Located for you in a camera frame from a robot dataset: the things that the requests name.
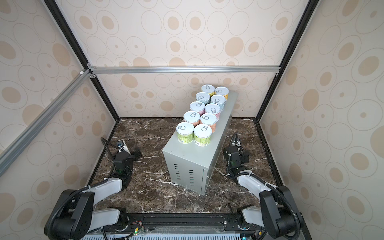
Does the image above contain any green label can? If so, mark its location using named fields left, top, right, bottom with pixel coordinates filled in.
left=176, top=122, right=195, bottom=144
left=194, top=124, right=212, bottom=147

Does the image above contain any orange fruit label can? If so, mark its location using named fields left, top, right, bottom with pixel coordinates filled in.
left=200, top=113, right=218, bottom=133

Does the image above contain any pink flower label can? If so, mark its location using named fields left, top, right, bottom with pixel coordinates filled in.
left=205, top=103, right=221, bottom=119

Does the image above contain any teal label can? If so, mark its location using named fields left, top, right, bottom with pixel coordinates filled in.
left=210, top=95, right=227, bottom=110

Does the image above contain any brown label can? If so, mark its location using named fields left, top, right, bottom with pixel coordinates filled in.
left=184, top=111, right=201, bottom=127

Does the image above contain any yellow orange label can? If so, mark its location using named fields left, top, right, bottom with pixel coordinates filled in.
left=215, top=87, right=230, bottom=100

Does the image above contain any light blue label can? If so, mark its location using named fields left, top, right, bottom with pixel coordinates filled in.
left=196, top=92, right=211, bottom=105

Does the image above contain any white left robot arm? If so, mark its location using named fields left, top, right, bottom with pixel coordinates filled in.
left=44, top=149, right=142, bottom=240

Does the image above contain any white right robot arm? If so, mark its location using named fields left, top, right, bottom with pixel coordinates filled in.
left=223, top=146, right=303, bottom=240

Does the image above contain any grey metal cabinet box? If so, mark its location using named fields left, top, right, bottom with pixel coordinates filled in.
left=163, top=91, right=238, bottom=195

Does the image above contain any silver aluminium crossbar back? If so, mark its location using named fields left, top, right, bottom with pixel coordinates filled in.
left=91, top=66, right=280, bottom=74

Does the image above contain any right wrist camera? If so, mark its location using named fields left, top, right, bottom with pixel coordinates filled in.
left=230, top=138, right=244, bottom=155

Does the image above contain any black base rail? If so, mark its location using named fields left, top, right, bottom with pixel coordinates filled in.
left=77, top=211, right=313, bottom=240

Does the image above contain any silver aluminium rail left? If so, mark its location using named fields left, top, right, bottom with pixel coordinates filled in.
left=1, top=70, right=91, bottom=175

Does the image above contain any black corner frame post right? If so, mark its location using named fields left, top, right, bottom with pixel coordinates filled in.
left=256, top=0, right=319, bottom=123

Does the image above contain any black corner frame post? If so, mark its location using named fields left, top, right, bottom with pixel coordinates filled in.
left=44, top=0, right=120, bottom=123
left=256, top=0, right=319, bottom=123

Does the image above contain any black corner frame post left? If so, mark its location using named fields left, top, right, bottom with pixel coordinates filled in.
left=44, top=0, right=120, bottom=123

